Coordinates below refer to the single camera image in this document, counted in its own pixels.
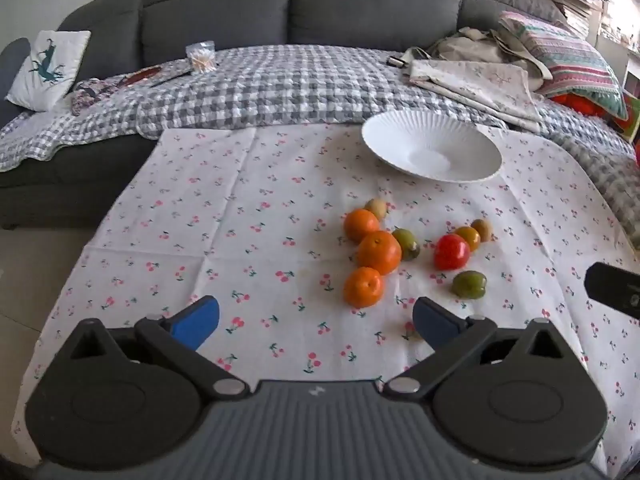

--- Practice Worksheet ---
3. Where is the small orange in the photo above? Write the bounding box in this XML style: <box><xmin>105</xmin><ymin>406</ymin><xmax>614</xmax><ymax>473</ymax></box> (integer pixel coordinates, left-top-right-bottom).
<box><xmin>343</xmin><ymin>266</ymin><xmax>385</xmax><ymax>309</ymax></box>

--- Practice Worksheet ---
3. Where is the folded floral beige cloth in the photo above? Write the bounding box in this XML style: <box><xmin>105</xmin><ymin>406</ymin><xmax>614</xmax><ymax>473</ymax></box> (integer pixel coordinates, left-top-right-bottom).
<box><xmin>409</xmin><ymin>58</ymin><xmax>543</xmax><ymax>133</ymax></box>

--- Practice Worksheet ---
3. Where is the red tomato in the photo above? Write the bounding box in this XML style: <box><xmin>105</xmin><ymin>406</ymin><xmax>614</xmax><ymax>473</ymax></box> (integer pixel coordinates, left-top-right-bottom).
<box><xmin>433</xmin><ymin>234</ymin><xmax>471</xmax><ymax>271</ymax></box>

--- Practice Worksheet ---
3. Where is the orange green tomato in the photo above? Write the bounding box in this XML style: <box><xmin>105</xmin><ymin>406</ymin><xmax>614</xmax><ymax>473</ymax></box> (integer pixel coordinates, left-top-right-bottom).
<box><xmin>454</xmin><ymin>226</ymin><xmax>482</xmax><ymax>253</ymax></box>

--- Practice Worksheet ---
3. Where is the striped colourful cushion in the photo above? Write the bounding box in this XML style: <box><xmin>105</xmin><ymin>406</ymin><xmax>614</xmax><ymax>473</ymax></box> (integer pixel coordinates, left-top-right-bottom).
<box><xmin>497</xmin><ymin>10</ymin><xmax>628</xmax><ymax>121</ymax></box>

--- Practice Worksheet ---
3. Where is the beige canvas bag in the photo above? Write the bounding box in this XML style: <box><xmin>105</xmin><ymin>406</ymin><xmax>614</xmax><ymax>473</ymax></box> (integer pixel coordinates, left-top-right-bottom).
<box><xmin>402</xmin><ymin>26</ymin><xmax>553</xmax><ymax>93</ymax></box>

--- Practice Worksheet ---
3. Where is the grey fabric sofa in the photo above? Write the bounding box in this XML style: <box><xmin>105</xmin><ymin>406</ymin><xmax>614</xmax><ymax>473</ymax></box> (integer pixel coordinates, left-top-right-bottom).
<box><xmin>0</xmin><ymin>0</ymin><xmax>571</xmax><ymax>231</ymax></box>

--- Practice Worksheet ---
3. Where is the yellow red cushion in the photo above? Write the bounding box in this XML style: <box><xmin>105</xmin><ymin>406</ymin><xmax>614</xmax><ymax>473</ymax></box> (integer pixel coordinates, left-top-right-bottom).
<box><xmin>607</xmin><ymin>87</ymin><xmax>640</xmax><ymax>143</ymax></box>

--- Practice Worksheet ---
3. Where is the green brown fruit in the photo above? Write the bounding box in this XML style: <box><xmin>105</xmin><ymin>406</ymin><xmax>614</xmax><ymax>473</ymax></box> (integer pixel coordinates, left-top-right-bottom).
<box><xmin>391</xmin><ymin>228</ymin><xmax>421</xmax><ymax>262</ymax></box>

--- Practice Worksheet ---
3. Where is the grey white checked blanket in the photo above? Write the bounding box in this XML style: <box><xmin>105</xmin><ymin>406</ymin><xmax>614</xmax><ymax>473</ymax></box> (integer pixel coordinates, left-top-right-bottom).
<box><xmin>0</xmin><ymin>44</ymin><xmax>640</xmax><ymax>251</ymax></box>

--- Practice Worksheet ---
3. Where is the white cherry print cloth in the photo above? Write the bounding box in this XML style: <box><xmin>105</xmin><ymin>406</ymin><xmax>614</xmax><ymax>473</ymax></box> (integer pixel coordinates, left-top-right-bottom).
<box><xmin>10</xmin><ymin>122</ymin><xmax>640</xmax><ymax>480</ymax></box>

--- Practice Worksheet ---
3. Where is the clear cotton swab jar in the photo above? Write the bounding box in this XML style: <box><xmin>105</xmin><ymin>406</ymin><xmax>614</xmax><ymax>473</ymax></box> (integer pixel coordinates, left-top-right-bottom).
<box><xmin>186</xmin><ymin>41</ymin><xmax>218</xmax><ymax>73</ymax></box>

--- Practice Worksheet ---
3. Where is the dark floral cloth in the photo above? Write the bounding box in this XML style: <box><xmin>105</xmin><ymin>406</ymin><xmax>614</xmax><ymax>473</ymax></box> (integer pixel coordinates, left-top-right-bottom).
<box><xmin>70</xmin><ymin>77</ymin><xmax>126</xmax><ymax>116</ymax></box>

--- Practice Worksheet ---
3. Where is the white ribbed bowl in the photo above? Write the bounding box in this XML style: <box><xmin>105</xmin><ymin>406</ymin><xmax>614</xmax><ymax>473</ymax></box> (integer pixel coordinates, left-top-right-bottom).
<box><xmin>361</xmin><ymin>111</ymin><xmax>503</xmax><ymax>184</ymax></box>

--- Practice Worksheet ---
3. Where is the medium orange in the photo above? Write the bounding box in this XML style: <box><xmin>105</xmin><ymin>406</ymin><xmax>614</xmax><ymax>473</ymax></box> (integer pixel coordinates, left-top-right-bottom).
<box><xmin>343</xmin><ymin>208</ymin><xmax>381</xmax><ymax>244</ymax></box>

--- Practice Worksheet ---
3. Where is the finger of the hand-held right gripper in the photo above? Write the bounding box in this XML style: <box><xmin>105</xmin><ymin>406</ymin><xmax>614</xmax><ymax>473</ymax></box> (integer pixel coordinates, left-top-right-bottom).
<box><xmin>584</xmin><ymin>261</ymin><xmax>640</xmax><ymax>320</ymax></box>

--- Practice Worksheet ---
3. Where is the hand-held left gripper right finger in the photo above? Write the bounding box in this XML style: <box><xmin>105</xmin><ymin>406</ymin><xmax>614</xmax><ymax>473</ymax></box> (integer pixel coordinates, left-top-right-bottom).
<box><xmin>382</xmin><ymin>296</ymin><xmax>568</xmax><ymax>402</ymax></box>

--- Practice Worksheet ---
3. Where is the red orange fabric item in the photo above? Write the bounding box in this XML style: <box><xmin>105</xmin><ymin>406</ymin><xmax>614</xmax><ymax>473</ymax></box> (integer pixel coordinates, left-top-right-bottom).
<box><xmin>552</xmin><ymin>92</ymin><xmax>608</xmax><ymax>117</ymax></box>

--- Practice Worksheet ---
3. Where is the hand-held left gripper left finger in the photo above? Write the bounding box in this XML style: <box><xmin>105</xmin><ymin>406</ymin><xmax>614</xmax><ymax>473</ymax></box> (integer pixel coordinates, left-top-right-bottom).
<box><xmin>67</xmin><ymin>296</ymin><xmax>251</xmax><ymax>402</ymax></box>

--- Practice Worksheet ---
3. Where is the white pillow with teal print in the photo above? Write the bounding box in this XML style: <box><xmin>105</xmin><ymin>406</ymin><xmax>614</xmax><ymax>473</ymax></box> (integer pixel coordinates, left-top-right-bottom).
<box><xmin>5</xmin><ymin>30</ymin><xmax>92</xmax><ymax>112</ymax></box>

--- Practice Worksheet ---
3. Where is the large orange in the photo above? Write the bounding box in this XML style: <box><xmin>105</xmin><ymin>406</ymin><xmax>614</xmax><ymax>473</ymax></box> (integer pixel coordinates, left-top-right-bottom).
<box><xmin>356</xmin><ymin>230</ymin><xmax>403</xmax><ymax>276</ymax></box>

